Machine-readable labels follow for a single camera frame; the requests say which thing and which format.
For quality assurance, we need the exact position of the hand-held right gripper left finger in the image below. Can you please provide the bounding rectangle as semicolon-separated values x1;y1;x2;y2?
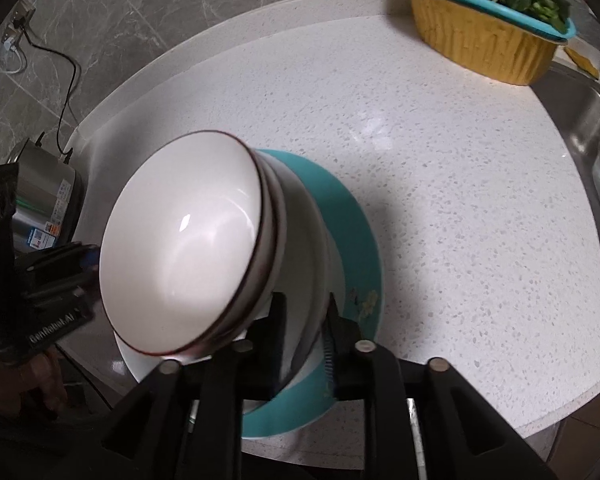
100;292;288;480

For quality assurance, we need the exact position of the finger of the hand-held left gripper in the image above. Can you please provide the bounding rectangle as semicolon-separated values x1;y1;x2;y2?
15;241;102;281
22;275;101;312

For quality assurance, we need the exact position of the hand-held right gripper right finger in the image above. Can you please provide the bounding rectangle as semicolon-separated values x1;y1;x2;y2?
322;294;556;480

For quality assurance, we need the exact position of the teal floral rim plate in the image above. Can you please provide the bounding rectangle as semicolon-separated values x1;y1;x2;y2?
114;149;383;440

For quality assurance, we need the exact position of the large white bowl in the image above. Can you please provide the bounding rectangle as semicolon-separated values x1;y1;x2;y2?
240;152;342;401

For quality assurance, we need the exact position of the small white bowl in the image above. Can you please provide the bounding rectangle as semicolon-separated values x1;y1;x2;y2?
99;131;270;361

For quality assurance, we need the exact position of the person's left hand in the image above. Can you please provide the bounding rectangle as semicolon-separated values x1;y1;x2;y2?
0;350;68;421

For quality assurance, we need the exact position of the stainless steel electric pot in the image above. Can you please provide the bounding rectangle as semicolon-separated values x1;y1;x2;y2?
7;139;86;253

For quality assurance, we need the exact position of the stainless steel sink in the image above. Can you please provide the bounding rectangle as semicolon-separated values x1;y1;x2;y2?
530;55;600;288

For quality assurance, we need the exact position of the yellow ribbed basin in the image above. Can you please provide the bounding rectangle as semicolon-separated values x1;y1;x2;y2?
407;0;566;86

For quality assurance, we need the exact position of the teal colander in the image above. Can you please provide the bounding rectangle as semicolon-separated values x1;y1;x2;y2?
391;0;578;43

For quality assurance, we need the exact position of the yellow sponge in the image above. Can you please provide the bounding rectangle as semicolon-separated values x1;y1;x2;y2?
565;45;600;78

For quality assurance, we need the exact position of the white power cord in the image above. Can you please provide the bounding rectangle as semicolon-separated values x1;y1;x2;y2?
0;35;26;76

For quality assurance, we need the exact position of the wall power outlet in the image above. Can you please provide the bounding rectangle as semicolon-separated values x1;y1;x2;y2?
1;7;36;51

